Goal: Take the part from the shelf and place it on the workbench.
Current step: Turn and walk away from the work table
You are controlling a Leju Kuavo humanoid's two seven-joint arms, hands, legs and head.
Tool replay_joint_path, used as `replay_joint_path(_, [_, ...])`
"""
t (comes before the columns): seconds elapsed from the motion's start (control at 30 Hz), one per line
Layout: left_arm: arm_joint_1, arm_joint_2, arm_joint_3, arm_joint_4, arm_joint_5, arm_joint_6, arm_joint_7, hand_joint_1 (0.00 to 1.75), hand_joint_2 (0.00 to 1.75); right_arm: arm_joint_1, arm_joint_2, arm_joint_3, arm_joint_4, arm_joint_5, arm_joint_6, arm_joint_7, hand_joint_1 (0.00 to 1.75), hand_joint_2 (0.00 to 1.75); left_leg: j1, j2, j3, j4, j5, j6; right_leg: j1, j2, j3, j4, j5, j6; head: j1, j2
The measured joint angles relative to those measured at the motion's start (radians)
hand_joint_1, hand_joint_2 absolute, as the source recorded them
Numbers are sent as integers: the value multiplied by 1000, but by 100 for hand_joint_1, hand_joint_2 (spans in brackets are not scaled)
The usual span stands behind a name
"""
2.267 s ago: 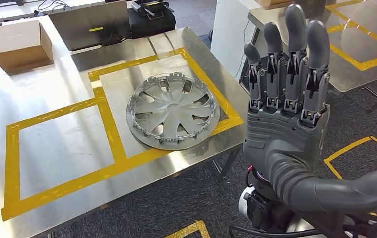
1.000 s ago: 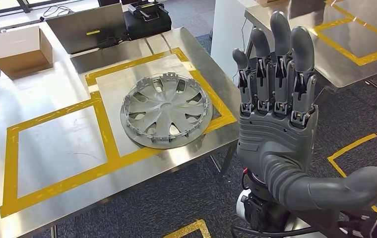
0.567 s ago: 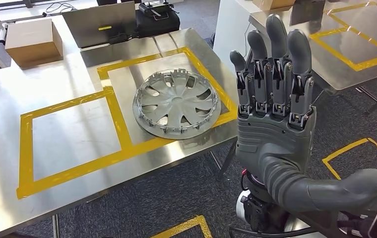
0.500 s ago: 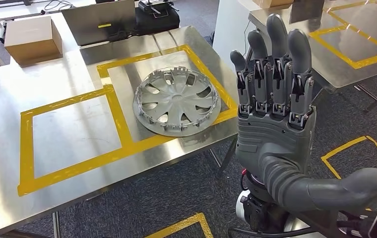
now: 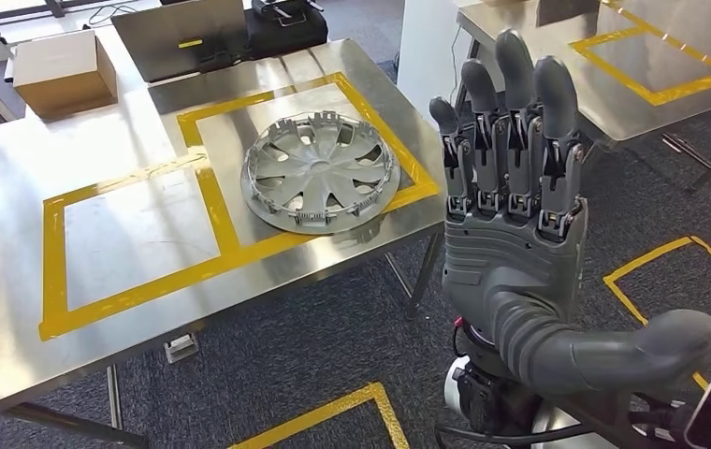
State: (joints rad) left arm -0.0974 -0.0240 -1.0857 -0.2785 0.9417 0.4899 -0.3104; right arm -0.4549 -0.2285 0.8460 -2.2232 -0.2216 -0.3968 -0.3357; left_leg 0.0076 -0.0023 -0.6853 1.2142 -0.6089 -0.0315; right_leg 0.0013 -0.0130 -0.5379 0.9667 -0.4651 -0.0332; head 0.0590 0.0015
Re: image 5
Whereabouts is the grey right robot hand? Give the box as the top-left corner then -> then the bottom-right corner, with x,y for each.
428,27 -> 711,398

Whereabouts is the silver wheel cover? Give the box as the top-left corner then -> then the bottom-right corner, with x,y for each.
240,109 -> 402,237

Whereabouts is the steel workbench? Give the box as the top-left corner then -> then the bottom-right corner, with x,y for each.
0,24 -> 446,449

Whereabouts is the yellow floor tape square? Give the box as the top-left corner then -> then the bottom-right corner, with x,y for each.
228,382 -> 411,449
602,235 -> 711,392

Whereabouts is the white cabinet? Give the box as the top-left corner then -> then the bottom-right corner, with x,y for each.
397,0 -> 474,122

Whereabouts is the dark grey metal panel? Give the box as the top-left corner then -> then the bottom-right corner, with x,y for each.
536,0 -> 602,27

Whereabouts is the black carry case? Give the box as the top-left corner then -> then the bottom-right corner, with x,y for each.
244,6 -> 330,60

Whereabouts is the grey and black device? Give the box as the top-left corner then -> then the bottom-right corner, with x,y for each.
251,0 -> 326,26

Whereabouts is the metal floor socket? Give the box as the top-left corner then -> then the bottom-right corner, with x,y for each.
164,332 -> 200,365

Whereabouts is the yellow tape rectangle outline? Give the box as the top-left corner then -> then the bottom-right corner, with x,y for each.
39,72 -> 441,342

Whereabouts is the short yellow tape strip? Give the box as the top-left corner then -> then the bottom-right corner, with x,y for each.
43,152 -> 210,209

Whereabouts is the brown cardboard box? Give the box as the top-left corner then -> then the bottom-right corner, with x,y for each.
12,29 -> 120,120

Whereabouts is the steel frame table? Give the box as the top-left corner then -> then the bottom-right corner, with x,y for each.
454,0 -> 711,194

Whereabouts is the thin black cable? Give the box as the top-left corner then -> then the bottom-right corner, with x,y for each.
446,24 -> 463,91

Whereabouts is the black loose cable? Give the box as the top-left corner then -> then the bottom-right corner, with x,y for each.
84,0 -> 141,27

